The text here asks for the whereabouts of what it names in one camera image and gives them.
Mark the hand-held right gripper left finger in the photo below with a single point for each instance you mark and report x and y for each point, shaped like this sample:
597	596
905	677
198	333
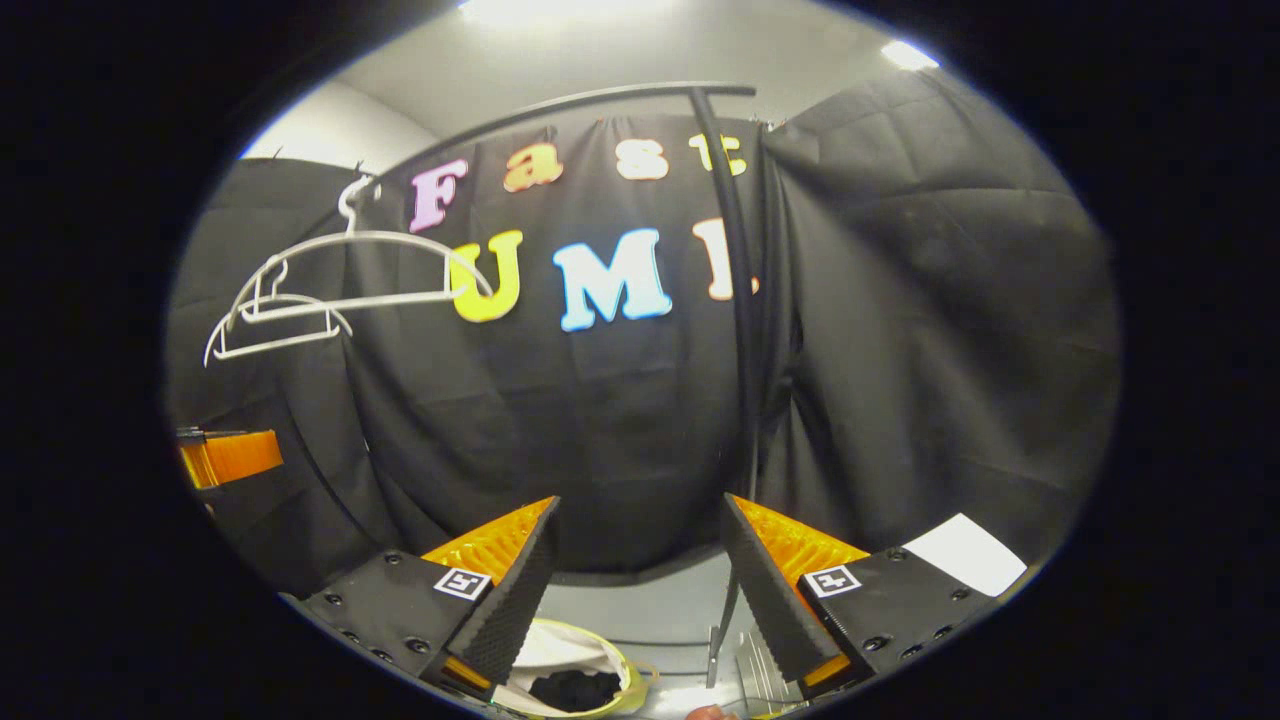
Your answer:
510	610

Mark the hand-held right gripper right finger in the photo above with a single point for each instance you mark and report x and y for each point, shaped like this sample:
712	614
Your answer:
770	600

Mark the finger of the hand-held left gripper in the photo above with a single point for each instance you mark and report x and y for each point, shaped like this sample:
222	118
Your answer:
235	457

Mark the yellow-rimmed laundry hamper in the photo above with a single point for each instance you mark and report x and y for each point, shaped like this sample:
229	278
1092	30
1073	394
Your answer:
575	650

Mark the black knitted sweater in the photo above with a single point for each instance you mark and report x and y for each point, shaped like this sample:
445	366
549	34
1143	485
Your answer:
575	690

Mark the white plastic hanger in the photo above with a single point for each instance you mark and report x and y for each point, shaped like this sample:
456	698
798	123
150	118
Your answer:
380	235
270	346

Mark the black metal clothes rack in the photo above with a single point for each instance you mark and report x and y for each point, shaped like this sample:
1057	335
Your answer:
740	300

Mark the black backdrop cloth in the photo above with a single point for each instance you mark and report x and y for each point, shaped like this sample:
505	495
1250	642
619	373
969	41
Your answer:
900	300

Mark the small ceiling light panel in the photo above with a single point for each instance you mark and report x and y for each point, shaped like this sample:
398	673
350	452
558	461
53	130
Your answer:
908	55

